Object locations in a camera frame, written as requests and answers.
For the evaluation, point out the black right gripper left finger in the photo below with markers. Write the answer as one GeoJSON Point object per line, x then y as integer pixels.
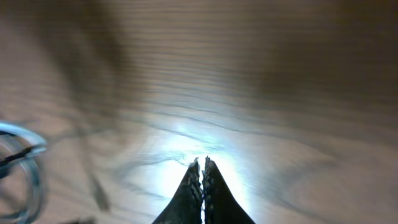
{"type": "Point", "coordinates": [185, 205]}

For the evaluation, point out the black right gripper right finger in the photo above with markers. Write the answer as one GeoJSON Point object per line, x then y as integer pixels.
{"type": "Point", "coordinates": [220, 205]}

